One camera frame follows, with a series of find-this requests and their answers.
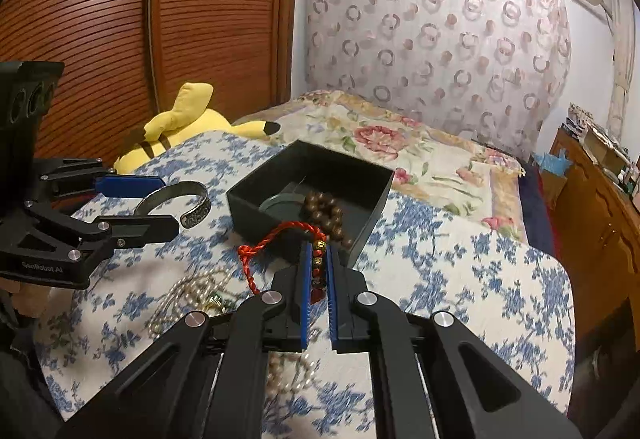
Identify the brown wooden bead bracelet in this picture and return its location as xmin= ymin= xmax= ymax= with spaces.
xmin=302 ymin=192 xmax=354 ymax=250

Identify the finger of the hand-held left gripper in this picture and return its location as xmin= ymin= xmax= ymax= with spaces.
xmin=24 ymin=202 xmax=180 ymax=261
xmin=34 ymin=158 xmax=167 ymax=200

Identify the silver cuff bangle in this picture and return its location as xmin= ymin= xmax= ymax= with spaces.
xmin=132 ymin=182 xmax=210 ymax=230

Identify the floral bed quilt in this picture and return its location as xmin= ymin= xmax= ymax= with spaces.
xmin=232 ymin=89 xmax=529 ymax=243

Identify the dark blue blanket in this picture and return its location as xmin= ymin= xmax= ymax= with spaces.
xmin=517 ymin=162 xmax=557 ymax=256

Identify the brown wooden cabinet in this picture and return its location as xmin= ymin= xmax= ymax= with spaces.
xmin=542 ymin=126 xmax=640 ymax=345

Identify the cardboard box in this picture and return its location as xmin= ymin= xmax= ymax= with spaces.
xmin=584 ymin=126 xmax=627 ymax=171

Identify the sheer ring-patterned curtain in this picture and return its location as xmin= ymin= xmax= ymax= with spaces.
xmin=305 ymin=0 xmax=574 ymax=161

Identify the blue floral tablecloth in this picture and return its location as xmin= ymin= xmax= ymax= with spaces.
xmin=42 ymin=129 xmax=577 ymax=439

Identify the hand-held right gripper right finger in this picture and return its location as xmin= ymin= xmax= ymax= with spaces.
xmin=325 ymin=246 xmax=586 ymax=439

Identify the stack of books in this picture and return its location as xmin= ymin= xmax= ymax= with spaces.
xmin=562 ymin=103 xmax=592 ymax=138

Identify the black jewelry box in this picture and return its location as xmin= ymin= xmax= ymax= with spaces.
xmin=226 ymin=139 xmax=396 ymax=267

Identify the beige lace curtain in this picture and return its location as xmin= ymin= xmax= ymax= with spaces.
xmin=606 ymin=0 xmax=640 ymax=136

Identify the brown slatted wooden wardrobe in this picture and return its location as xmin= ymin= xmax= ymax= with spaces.
xmin=0 ymin=0 xmax=302 ymax=170

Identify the yellow plush toy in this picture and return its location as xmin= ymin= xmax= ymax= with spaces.
xmin=114 ymin=82 xmax=282 ymax=172

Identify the red cord bracelet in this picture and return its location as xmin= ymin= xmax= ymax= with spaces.
xmin=237 ymin=220 xmax=331 ymax=306

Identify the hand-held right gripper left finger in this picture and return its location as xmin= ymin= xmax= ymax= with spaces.
xmin=55 ymin=240 xmax=313 ymax=439

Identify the white pearl necklace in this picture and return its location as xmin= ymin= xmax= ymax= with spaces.
xmin=147 ymin=268 xmax=322 ymax=395

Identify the blue plastic bag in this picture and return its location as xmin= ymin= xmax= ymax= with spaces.
xmin=531 ymin=151 xmax=574 ymax=176

